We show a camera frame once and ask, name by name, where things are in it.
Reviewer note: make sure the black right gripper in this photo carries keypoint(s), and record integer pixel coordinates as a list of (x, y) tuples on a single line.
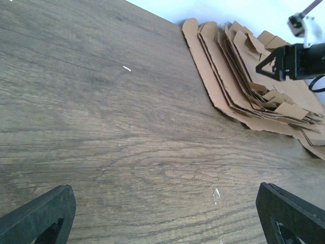
[(293, 61)]

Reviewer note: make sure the stack of flat cardboard blanks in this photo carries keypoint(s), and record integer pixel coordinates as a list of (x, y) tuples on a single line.
[(226, 59)]

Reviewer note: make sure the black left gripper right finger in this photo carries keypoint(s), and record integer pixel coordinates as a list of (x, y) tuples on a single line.
[(287, 218)]

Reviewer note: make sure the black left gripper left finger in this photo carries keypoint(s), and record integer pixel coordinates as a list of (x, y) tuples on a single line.
[(46, 219)]

